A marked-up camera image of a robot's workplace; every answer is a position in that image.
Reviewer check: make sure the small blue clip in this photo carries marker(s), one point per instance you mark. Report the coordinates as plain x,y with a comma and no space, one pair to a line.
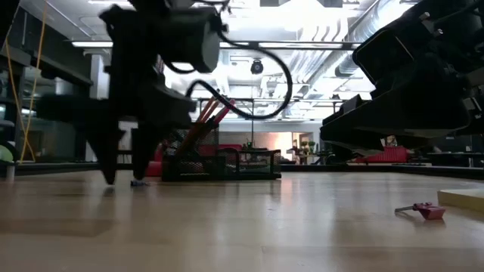
140,183

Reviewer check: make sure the red plastic bin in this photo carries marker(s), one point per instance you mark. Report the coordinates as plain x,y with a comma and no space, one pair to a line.
227,148

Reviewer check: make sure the yellow sticky note pad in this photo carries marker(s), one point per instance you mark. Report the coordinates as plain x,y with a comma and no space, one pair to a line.
463,199

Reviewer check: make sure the red plastic crate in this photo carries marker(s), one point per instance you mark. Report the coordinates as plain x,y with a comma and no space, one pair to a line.
389,155

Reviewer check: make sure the black mesh desk organizer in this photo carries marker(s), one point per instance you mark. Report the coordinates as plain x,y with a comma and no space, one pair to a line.
196,168

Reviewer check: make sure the black aluminium table frame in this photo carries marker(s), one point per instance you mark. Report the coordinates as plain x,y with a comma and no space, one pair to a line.
302,167

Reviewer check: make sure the silver ventilation duct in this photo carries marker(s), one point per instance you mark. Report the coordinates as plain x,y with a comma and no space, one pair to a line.
372,19

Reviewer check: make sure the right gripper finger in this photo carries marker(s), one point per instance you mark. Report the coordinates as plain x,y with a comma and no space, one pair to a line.
397,121
353,104

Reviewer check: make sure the black ceiling spotlight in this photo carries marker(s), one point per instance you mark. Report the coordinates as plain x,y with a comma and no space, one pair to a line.
257,67

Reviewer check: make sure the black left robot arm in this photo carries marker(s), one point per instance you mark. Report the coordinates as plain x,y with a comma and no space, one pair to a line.
189,38

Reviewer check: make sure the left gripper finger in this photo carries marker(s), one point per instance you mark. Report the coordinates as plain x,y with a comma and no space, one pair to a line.
109,151
145,147

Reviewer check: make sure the long overhead light bar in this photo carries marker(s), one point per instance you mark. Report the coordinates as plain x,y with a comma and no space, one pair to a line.
90,44

